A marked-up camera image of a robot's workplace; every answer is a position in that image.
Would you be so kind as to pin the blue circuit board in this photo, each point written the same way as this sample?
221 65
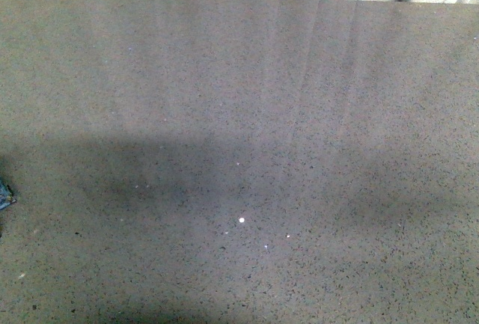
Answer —
7 197

